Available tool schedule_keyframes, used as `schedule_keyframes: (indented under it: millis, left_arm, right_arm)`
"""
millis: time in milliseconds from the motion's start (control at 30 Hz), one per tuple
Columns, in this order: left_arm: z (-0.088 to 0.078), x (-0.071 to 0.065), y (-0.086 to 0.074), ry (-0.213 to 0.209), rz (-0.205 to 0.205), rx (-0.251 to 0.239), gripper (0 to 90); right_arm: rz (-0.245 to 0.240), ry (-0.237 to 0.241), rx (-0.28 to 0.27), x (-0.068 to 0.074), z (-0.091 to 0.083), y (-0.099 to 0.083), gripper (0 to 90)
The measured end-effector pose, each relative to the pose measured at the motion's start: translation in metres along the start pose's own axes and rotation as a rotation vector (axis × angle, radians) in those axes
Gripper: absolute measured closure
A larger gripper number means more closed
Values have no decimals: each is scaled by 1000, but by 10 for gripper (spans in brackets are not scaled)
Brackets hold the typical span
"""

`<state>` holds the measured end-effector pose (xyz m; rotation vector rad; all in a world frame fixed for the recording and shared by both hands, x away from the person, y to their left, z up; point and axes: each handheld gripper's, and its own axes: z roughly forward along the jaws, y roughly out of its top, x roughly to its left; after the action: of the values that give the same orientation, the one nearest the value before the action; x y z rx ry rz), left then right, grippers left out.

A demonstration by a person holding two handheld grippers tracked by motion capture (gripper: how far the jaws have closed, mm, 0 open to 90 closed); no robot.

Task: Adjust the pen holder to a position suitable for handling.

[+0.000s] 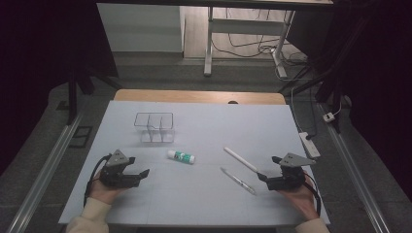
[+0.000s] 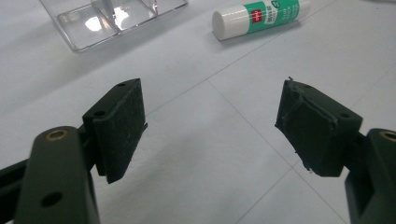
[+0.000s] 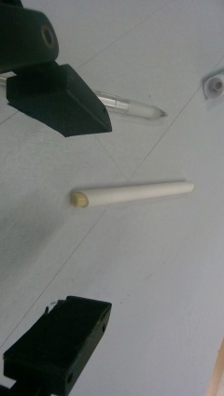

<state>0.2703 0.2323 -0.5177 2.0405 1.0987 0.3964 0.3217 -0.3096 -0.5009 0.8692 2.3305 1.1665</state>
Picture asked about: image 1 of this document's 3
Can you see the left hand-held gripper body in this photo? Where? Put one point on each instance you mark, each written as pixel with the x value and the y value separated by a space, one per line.
pixel 114 176

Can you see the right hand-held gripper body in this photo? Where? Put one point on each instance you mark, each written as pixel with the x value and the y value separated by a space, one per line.
pixel 288 179

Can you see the clear plastic pen holder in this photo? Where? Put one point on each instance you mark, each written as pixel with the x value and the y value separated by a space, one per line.
pixel 155 127

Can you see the green and white glue stick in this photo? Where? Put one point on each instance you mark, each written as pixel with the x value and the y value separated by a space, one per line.
pixel 181 157

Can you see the person's left hand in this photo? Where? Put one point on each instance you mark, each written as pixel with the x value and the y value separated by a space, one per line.
pixel 103 193

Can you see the person's right hand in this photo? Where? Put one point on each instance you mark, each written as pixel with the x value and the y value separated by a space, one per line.
pixel 299 200

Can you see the white power strip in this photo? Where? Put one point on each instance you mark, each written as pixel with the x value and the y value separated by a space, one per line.
pixel 310 145

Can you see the black floor plate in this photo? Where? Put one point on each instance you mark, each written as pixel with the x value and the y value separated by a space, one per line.
pixel 81 137

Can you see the white table sheet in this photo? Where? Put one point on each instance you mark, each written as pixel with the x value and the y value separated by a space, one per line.
pixel 200 200

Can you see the small white adapter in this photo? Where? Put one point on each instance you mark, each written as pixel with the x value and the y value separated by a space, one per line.
pixel 328 117

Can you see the black tripod stand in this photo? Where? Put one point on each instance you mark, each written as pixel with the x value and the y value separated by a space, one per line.
pixel 73 97
pixel 327 77

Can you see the aluminium rail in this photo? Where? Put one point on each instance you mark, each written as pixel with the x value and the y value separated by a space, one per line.
pixel 42 178
pixel 356 174

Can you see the white desk frame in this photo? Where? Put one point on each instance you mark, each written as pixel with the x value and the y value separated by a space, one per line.
pixel 209 48

